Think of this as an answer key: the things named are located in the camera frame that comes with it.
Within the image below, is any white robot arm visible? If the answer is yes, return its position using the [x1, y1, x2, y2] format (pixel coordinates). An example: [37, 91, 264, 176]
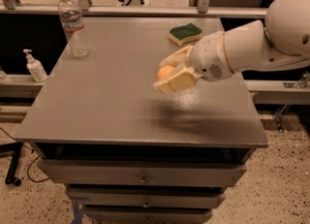
[154, 0, 310, 93]

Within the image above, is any grey drawer cabinet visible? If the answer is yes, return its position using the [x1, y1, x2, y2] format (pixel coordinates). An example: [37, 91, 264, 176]
[15, 17, 267, 224]

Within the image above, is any black stand leg with caster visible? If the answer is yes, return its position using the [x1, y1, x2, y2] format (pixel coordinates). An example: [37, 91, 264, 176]
[0, 143, 22, 186]

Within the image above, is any black floor cable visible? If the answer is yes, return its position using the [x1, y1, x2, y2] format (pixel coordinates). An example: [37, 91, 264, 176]
[0, 126, 50, 184]

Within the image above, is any orange fruit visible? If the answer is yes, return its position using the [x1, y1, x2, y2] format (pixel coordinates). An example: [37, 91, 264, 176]
[156, 66, 174, 80]

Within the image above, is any white pump soap dispenser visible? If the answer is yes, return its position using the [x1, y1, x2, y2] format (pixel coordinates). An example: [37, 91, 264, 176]
[23, 48, 47, 82]

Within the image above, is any green and yellow sponge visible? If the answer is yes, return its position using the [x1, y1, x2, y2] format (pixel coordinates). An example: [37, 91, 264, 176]
[169, 23, 202, 46]

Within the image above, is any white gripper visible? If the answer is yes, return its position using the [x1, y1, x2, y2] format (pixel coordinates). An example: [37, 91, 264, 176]
[153, 31, 233, 94]

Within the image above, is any clear plastic water bottle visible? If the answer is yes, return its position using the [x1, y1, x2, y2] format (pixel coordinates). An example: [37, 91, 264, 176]
[58, 0, 90, 58]

